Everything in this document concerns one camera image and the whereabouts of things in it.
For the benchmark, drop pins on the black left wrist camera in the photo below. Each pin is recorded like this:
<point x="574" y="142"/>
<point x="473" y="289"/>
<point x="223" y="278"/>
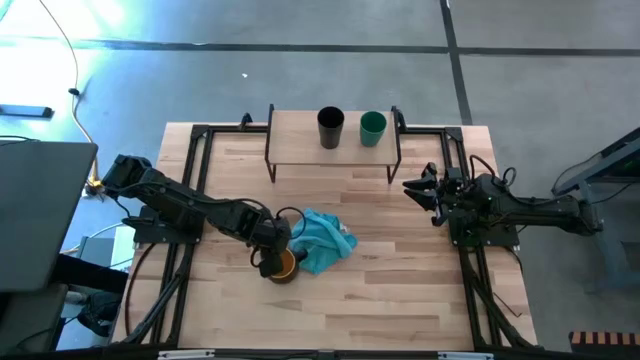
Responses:
<point x="271" y="265"/>

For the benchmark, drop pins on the person's foot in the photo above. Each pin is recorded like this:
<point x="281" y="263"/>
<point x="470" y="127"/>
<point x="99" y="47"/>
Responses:
<point x="100" y="312"/>

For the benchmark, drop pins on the wooden raised shelf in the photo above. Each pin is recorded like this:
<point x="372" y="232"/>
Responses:
<point x="310" y="145"/>

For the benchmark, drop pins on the black aluminium table frame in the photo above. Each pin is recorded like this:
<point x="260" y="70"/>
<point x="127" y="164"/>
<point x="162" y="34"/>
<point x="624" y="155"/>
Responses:
<point x="200" y="165"/>

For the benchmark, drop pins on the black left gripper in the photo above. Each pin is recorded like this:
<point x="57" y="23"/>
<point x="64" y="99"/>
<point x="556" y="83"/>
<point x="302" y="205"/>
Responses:
<point x="270" y="235"/>

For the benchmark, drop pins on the teal microfibre cloth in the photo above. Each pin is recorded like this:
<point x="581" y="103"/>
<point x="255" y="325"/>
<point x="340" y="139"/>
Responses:
<point x="322" y="240"/>

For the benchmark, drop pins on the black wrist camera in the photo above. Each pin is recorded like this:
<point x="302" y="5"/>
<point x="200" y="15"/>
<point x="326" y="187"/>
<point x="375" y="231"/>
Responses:
<point x="271" y="265"/>
<point x="441" y="215"/>

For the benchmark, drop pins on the orange black striped box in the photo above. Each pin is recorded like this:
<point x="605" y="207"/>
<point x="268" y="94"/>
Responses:
<point x="605" y="342"/>

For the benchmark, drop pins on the green plastic cup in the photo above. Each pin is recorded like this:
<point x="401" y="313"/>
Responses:
<point x="373" y="129"/>

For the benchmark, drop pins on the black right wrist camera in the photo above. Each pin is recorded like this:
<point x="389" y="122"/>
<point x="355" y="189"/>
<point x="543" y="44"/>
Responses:
<point x="441" y="215"/>

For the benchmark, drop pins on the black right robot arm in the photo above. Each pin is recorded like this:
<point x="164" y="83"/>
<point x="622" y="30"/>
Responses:
<point x="530" y="210"/>

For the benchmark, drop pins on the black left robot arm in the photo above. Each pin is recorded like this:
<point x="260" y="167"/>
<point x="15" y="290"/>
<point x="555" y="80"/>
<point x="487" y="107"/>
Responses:
<point x="175" y="200"/>

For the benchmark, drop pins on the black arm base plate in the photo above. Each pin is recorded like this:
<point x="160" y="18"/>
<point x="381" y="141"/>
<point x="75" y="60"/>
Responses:
<point x="150" y="232"/>
<point x="485" y="240"/>

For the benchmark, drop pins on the black tall cup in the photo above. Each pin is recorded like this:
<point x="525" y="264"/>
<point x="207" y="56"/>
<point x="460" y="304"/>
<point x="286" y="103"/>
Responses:
<point x="330" y="127"/>

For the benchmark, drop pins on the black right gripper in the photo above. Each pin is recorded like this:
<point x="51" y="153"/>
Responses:
<point x="455" y="195"/>

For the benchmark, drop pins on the blue grey metal stand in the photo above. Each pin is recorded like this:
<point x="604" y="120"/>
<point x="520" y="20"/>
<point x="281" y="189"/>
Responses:
<point x="607" y="210"/>

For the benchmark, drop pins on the grey side desk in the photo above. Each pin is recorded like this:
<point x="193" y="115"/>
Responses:
<point x="40" y="215"/>

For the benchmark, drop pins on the black flat floor plate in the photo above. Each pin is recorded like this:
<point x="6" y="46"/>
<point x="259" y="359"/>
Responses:
<point x="25" y="111"/>

